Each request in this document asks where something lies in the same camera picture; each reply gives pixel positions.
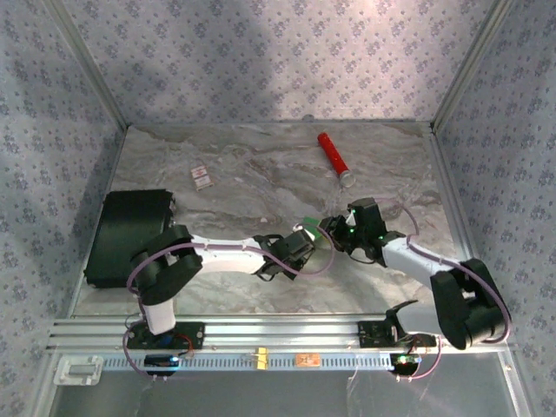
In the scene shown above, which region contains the green paper sheet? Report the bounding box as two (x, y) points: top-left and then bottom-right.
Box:
(302, 215), (326, 241)

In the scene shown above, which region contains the black controller board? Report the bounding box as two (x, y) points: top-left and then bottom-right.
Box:
(389, 354), (423, 371)
(144, 354), (181, 369)

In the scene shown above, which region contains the white slotted cable duct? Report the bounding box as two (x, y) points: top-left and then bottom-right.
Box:
(102, 352), (420, 372)

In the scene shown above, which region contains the aluminium back rail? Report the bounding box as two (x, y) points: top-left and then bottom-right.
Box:
(125, 120), (435, 129)

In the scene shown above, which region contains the small white red card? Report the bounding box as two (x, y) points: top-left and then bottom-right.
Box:
(189, 166), (216, 193)

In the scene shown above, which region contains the red tube with clear cap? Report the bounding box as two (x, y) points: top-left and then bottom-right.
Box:
(316, 132), (355, 189)

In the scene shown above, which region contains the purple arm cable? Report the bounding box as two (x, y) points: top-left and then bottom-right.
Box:
(375, 198), (513, 383)
(122, 222), (336, 383)

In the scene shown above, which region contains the grey metal bracket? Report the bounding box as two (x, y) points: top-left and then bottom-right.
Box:
(54, 354), (104, 387)

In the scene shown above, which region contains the black robot hardware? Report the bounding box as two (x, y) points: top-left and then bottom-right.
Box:
(46, 315), (516, 354)

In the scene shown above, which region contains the aluminium corner post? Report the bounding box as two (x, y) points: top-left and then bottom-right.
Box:
(43, 0), (129, 131)
(431, 0), (519, 131)

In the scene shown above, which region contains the aluminium side rail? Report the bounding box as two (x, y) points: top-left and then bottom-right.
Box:
(427, 123), (496, 318)

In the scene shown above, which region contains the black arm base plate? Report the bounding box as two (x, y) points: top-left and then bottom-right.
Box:
(358, 320), (438, 348)
(125, 321), (206, 351)

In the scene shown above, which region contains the black hard case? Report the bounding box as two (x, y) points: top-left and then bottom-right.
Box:
(83, 189), (177, 289)

